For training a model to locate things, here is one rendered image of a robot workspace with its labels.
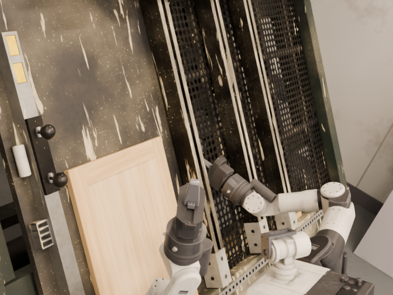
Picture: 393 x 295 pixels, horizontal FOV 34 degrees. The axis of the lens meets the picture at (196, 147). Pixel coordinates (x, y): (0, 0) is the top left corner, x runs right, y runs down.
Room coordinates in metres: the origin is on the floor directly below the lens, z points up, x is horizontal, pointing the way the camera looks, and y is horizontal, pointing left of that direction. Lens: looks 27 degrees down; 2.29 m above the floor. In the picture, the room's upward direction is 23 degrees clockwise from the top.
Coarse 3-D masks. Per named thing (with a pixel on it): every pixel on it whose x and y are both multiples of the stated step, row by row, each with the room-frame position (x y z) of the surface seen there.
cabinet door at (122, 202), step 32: (96, 160) 1.55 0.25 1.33; (128, 160) 1.67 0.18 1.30; (160, 160) 1.80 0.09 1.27; (96, 192) 1.51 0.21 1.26; (128, 192) 1.61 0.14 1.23; (160, 192) 1.74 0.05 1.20; (96, 224) 1.45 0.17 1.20; (128, 224) 1.56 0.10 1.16; (160, 224) 1.68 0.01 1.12; (96, 256) 1.40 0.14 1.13; (128, 256) 1.51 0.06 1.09; (160, 256) 1.62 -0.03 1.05; (96, 288) 1.36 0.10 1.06; (128, 288) 1.46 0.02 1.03
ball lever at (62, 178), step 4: (52, 172) 1.35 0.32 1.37; (60, 172) 1.28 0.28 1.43; (48, 176) 1.34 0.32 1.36; (52, 176) 1.33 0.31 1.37; (56, 176) 1.26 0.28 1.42; (60, 176) 1.26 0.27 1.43; (64, 176) 1.27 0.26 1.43; (48, 180) 1.34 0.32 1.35; (52, 180) 1.34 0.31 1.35; (56, 180) 1.26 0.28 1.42; (60, 180) 1.26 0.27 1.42; (64, 180) 1.26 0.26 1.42; (56, 184) 1.25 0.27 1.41; (60, 184) 1.26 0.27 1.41; (64, 184) 1.26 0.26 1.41
